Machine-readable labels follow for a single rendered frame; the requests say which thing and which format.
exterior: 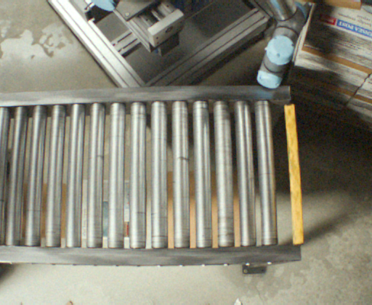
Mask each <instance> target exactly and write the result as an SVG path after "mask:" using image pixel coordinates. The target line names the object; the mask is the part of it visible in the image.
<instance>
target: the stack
mask: <svg viewBox="0 0 372 305"><path fill-rule="evenodd" d="M313 4H314V5H313ZM312 5H313V7H312V10H311V12H312V15H311V17H310V16H309V18H308V21H307V24H306V25H305V26H304V27H303V29H302V32H301V33H300V36H301V38H300V36H299V39H300V41H299V39H298V41H297V43H296V48H295V50H294V54H293V56H292V58H291V61H290V60H289V61H290V62H289V63H290V65H289V64H288V66H289V67H288V66H287V68H286V70H285V72H284V74H283V79H282V81H281V83H282V84H283V82H284V84H283V86H290V95H293V96H296V97H298V98H300V99H305V100H307V101H310V102H314V103H316V105H320V106H323V107H326V108H329V109H332V110H335V111H339V110H340V111H341V112H340V113H342V114H345V115H349V116H352V117H354V118H358V119H361V120H364V121H365V122H367V123H372V105H371V104H369V103H368V102H364V101H362V100H358V99H355V98H353V96H354V95H353V96H352V97H350V96H347V94H343V93H341V92H337V91H333V90H331V89H327V88H326V87H324V86H319V85H316V84H312V83H309V82H308V81H304V80H301V79H299V78H294V77H291V76H290V75H291V73H297V74H299V75H303V76H307V77H310V78H312V79H315V80H318V81H322V82H326V83H327V84H330V85H332V86H337V87H339V88H343V89H346V90H348V91H349V92H353V93H355V91H356V94H357V95H360V96H363V97H367V98H369V99H372V73H371V74H370V75H369V74H367V73H364V72H363V71H360V70H355V69H353V68H349V67H347V66H346V65H342V64H339V63H337V62H333V61H330V60H328V59H326V58H323V57H319V56H316V55H313V54H311V53H309V52H305V51H302V44H303V42H304V44H303V46H308V47H309V48H311V49H315V50H318V51H321V52H325V53H327V54H330V55H333V56H335V57H340V58H343V59H344V60H347V61H350V62H353V63H357V64H359V65H362V66H363V67H366V68H370V69H371V70H372V0H363V1H362V6H361V10H358V9H347V8H345V7H333V6H331V5H324V4H318V3H312ZM310 14H311V13H310ZM309 20H310V23H309ZM308 23H309V26H308ZM307 26H308V28H307ZM306 31H307V33H306ZM306 34H307V35H306ZM305 36H306V38H305V40H304V37H305ZM298 44H299V48H298ZM297 49H298V50H297ZM296 51H297V53H296ZM295 56H296V58H295ZM294 58H295V60H294ZM292 67H294V68H293V70H292ZM291 70H292V72H291ZM289 105H294V113H296V114H299V115H300V116H304V117H306V118H310V119H312V120H316V121H319V122H322V123H324V124H327V125H329V126H333V127H336V128H338V129H342V130H345V131H349V132H351V133H353V134H355V135H358V136H360V137H364V138H366V139H370V140H372V128H371V127H369V126H365V125H363V124H362V123H358V122H356V121H351V120H349V119H346V118H342V117H339V116H338V114H333V113H330V112H328V111H324V110H321V109H318V108H316V107H313V106H311V105H307V104H304V103H302V102H297V101H295V100H292V99H291V101H290V102H289ZM306 109H308V110H310V111H312V112H315V113H319V114H322V115H326V116H328V117H331V118H332V119H335V120H338V121H342V122H345V123H348V124H351V125H353V126H350V125H347V124H345V123H341V122H338V121H334V120H332V119H330V118H328V117H325V116H322V115H318V114H315V113H311V112H309V111H307V110H306ZM354 126H357V127H359V128H360V129H364V130H366V131H363V130H360V129H359V128H356V127H354ZM367 131H370V133H369V132H367Z"/></svg>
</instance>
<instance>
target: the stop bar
mask: <svg viewBox="0 0 372 305"><path fill-rule="evenodd" d="M284 110H285V121H286V131H287V141H288V162H289V171H290V182H291V212H292V222H293V226H292V232H293V242H294V245H303V244H304V234H303V223H304V220H303V216H302V198H301V194H302V189H301V179H300V170H299V151H298V142H297V133H296V126H297V123H296V116H295V113H294V105H285V106H284Z"/></svg>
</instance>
